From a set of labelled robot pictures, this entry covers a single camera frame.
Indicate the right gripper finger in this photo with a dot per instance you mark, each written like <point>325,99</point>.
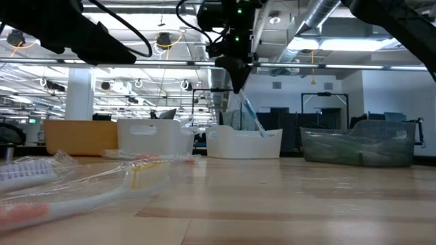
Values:
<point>238,76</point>

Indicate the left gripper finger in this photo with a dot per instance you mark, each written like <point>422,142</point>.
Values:
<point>105,51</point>

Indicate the blue toothbrush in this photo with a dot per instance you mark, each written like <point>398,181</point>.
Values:
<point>251,111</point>

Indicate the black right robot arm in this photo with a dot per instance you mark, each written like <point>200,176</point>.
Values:
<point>402,24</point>

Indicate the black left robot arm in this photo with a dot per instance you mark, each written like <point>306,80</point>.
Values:
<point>17,13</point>

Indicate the round ceiling sensor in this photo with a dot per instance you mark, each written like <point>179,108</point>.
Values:
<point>274,18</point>

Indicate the black ceiling device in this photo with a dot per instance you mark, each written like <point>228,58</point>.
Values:
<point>15,37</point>
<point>164,40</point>

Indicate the white building column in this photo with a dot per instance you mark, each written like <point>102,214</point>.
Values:
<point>79,98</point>

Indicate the small black background monitor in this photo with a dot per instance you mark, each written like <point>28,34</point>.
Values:
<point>101,117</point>

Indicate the wide white plastic bin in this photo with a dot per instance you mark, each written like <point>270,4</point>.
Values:
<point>238,148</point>

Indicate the tilted background monitor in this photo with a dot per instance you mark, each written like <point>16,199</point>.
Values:
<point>167,115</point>

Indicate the orange plastic bin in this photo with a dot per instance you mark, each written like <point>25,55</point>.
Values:
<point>81,137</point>

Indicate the narrow white plastic bin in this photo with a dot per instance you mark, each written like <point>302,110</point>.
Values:
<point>163,143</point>

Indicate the green exit sign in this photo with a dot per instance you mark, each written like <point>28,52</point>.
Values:
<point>32,120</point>

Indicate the bright ceiling light panel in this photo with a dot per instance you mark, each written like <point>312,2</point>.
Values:
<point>340,44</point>

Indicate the wrapped orange toothbrush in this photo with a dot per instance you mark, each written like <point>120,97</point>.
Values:
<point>150,157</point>
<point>85,200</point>

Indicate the long linear light bar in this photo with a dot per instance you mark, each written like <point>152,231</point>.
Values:
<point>357,66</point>

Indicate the dark translucent plastic bin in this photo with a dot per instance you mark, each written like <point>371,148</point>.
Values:
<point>357,149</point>

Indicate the background computer monitor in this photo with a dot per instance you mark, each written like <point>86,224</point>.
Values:
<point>395,117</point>

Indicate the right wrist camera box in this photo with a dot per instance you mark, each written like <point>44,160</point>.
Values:
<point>211,17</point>

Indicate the black metal rig frame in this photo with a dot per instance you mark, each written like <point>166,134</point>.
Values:
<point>323,94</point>

